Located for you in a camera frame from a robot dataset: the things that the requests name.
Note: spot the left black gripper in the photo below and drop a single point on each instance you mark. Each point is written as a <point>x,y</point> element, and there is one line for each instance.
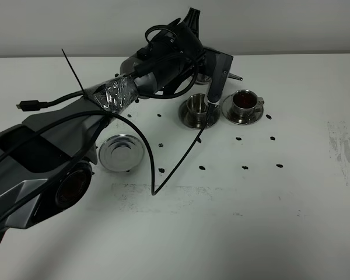
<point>177,50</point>

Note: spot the right stainless steel teacup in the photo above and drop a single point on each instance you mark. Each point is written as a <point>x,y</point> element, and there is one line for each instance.
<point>245,102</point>

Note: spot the stainless steel teapot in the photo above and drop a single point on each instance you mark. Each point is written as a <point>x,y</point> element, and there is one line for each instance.
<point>211,59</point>

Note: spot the left stainless steel teacup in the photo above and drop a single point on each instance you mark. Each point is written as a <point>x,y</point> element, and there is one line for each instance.
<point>196,108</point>

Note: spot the stainless steel teacup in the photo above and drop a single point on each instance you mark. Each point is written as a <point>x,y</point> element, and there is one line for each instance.
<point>245,102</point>
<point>196,108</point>

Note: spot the steel cup saucer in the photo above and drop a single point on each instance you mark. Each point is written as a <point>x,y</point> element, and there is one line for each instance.
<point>182,114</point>
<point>237,118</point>

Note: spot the left steel cup saucer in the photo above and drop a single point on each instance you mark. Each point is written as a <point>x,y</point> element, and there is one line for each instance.
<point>182,114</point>

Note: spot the right steel cup saucer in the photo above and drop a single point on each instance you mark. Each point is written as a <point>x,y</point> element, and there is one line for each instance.
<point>237,118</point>

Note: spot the steel teapot saucer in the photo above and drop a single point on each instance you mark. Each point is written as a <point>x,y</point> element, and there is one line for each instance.
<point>121,153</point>

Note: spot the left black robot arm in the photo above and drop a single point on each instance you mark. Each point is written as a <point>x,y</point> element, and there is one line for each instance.
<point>46,161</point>

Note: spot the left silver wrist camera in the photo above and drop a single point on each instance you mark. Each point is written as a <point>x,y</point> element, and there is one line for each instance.
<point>216,87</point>

